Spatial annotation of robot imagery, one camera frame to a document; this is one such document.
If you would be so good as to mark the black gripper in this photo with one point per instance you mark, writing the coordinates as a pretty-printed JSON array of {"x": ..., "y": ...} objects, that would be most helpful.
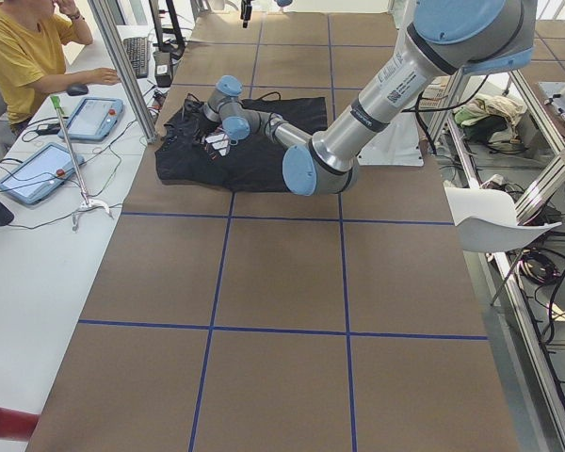
[{"x": 194, "y": 108}]

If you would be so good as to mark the black graphic t-shirt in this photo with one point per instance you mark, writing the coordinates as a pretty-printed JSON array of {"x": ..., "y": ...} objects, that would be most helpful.
[{"x": 253, "y": 165}]

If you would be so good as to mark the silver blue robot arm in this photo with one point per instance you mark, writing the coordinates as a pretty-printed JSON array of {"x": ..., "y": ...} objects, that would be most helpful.
[{"x": 438, "y": 38}]

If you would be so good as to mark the pile of clothes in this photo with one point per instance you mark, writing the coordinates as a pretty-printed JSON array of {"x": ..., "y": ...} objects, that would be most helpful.
[{"x": 490, "y": 119}]

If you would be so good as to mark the black keyboard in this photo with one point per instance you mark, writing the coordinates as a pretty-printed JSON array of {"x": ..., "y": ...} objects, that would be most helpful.
[{"x": 137, "y": 51}]

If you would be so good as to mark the metal reacher grabber tool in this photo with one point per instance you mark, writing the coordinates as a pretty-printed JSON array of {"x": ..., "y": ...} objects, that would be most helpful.
[{"x": 88, "y": 203}]

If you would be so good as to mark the black computer mouse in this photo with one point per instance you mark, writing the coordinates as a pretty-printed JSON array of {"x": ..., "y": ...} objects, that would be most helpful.
[{"x": 77, "y": 89}]

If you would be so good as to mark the brown paper table cover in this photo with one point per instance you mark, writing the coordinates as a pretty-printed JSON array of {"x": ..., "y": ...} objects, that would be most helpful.
[{"x": 274, "y": 322}]

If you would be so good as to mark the blue teach pendant tablet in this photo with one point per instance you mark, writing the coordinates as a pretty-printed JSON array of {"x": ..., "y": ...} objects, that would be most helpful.
[{"x": 39, "y": 175}]

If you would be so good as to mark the person in yellow shirt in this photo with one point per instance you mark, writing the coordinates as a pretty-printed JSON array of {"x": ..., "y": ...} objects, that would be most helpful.
[{"x": 32, "y": 62}]

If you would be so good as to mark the white plastic chair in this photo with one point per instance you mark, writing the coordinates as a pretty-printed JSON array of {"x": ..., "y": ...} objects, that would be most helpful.
[{"x": 487, "y": 222}]

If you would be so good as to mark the red cylinder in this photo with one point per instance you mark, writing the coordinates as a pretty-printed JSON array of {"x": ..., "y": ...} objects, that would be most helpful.
[{"x": 16, "y": 425}]

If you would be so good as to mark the aluminium frame post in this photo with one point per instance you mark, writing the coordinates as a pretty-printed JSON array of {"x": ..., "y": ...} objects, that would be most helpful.
[{"x": 109, "y": 31}]

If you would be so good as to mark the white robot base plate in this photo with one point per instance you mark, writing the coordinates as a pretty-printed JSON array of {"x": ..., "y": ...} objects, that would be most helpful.
[{"x": 396, "y": 145}]

